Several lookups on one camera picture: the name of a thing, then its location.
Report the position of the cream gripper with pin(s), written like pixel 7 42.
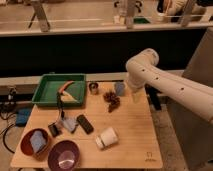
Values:
pixel 136 97

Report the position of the dark grape bunch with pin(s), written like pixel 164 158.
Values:
pixel 112 99

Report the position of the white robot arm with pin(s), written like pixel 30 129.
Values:
pixel 141 70

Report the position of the purple bowl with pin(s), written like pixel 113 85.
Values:
pixel 63 156

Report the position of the brown bowl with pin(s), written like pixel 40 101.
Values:
pixel 26 147

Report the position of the blue plastic cup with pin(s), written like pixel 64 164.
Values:
pixel 119 88

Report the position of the small metal cup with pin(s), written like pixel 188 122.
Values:
pixel 94 88

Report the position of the black remote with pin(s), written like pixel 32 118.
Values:
pixel 85 124

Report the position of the grey blue cloth piece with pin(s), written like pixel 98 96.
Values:
pixel 70 124

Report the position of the small black block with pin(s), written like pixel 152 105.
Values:
pixel 53 130

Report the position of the green plastic tray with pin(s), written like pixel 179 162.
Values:
pixel 46 91

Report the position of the blue box beside table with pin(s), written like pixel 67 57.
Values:
pixel 22 117

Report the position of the black handled utensil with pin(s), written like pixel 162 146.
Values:
pixel 60 105

